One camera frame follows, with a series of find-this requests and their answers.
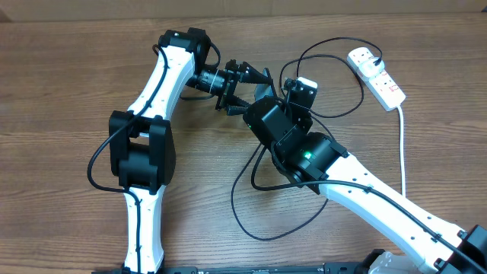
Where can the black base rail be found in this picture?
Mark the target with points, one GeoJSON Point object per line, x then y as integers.
{"type": "Point", "coordinates": [326, 268]}

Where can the cardboard back panel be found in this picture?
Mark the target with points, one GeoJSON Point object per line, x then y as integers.
{"type": "Point", "coordinates": [100, 10]}

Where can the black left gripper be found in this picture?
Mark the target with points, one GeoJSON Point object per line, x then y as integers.
{"type": "Point", "coordinates": [246, 74]}

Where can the Galaxy S24 smartphone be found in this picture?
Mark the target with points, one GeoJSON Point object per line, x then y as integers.
{"type": "Point", "coordinates": [267, 89]}

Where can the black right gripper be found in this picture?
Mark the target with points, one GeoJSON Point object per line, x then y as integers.
{"type": "Point", "coordinates": [307, 122]}

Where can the white charger plug adapter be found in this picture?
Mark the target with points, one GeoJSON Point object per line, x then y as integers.
{"type": "Point", "coordinates": [371, 67]}

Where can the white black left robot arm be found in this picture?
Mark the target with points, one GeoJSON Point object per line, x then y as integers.
{"type": "Point", "coordinates": [142, 151]}

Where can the white power strip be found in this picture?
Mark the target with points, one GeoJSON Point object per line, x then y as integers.
{"type": "Point", "coordinates": [382, 86]}

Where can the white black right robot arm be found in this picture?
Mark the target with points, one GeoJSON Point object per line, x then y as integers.
{"type": "Point", "coordinates": [429, 244]}

